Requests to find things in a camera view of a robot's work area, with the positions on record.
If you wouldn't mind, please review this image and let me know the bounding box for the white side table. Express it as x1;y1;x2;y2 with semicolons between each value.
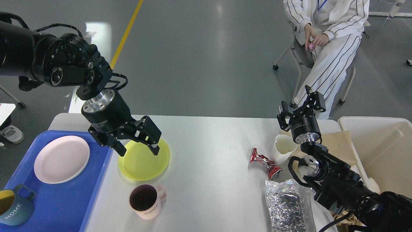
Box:
0;103;16;125

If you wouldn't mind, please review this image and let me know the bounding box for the standing person in dark clothes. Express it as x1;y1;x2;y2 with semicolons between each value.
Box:
0;115;25;144

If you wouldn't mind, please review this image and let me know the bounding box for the pink HOME mug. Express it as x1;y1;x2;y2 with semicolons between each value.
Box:
128;184;167;220

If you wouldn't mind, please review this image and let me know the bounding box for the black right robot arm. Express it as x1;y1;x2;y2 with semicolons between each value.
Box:
277;85;412;232

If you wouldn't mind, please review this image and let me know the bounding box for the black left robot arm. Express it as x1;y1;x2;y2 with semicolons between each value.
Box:
0;12;161;156

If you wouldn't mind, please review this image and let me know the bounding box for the blue HOME mug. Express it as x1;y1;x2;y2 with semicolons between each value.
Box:
0;184;36;226

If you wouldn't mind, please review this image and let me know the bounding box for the pink plate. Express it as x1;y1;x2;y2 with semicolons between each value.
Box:
34;135;90;184

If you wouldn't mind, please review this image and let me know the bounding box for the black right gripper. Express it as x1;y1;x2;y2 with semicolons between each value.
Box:
277;85;326;144

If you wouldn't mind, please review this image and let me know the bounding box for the blue plastic tray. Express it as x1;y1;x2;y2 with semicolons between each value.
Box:
1;130;112;232

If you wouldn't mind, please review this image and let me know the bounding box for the white plastic bin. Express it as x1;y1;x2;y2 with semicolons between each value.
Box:
338;116;412;198

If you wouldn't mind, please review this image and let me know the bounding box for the yellow plastic plate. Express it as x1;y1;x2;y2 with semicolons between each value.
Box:
118;139;170;181

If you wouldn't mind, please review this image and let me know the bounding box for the grey rolling chair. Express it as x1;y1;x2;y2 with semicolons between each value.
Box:
273;35;357;108

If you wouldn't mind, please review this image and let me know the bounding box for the white paper cup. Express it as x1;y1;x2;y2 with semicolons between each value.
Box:
269;134;297;166

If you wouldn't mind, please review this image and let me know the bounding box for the seated person in white tracksuit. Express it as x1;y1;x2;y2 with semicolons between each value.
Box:
283;0;370;120

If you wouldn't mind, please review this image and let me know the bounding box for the crushed red soda can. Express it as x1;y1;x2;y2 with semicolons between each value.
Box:
249;147;283;181

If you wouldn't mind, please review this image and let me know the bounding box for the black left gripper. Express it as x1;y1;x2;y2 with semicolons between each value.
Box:
81;89;162;157

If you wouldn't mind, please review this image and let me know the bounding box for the crumpled silver foil bag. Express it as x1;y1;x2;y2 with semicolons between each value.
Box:
264;179;316;232

